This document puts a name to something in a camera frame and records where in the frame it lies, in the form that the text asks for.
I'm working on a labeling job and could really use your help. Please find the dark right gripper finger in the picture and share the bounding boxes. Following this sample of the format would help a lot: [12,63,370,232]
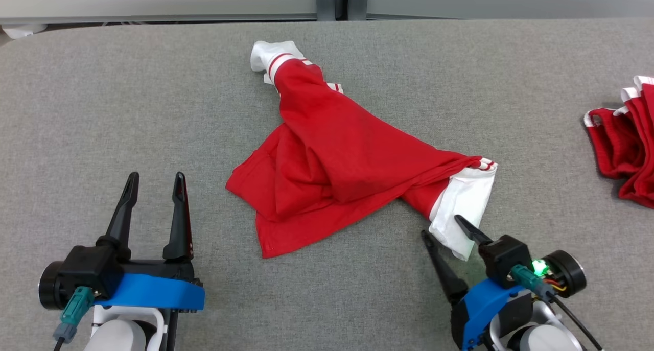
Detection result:
[422,230,469,306]
[454,215,494,247]

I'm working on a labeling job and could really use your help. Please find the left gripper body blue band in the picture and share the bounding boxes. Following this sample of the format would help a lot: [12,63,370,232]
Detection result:
[38,259,206,312]

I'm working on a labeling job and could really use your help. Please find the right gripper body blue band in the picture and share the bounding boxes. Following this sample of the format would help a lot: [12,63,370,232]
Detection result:
[451,250,587,351]

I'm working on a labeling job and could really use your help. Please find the red Bulls 23 shorts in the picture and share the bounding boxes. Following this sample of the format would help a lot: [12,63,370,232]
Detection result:
[584,76,654,209]

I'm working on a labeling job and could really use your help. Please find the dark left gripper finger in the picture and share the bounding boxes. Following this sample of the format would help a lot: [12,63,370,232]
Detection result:
[96,172,139,260]
[162,172,194,262]

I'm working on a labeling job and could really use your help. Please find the black left cable teal plug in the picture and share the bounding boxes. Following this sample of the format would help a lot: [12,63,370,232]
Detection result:
[53,286,96,351]

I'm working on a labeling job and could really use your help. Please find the red white Bulls jersey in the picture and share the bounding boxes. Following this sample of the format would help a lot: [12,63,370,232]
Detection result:
[225,40,499,261]

